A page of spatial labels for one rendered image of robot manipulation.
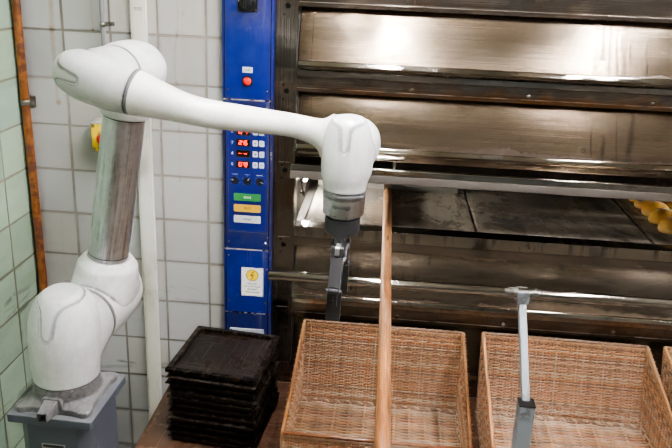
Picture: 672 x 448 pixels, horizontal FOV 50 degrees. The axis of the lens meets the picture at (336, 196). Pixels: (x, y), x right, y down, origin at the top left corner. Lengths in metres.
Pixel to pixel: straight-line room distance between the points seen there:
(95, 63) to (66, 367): 0.69
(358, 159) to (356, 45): 0.85
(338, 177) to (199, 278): 1.19
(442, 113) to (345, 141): 0.90
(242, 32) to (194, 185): 0.54
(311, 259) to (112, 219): 0.85
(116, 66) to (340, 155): 0.50
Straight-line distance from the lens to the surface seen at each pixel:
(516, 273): 2.50
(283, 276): 2.07
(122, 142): 1.77
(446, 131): 2.30
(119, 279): 1.89
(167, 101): 1.54
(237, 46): 2.28
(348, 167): 1.44
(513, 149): 2.32
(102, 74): 1.57
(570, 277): 2.53
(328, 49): 2.25
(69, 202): 2.61
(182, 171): 2.43
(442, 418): 2.54
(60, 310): 1.76
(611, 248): 2.51
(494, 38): 2.28
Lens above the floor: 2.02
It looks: 18 degrees down
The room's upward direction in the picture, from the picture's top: 2 degrees clockwise
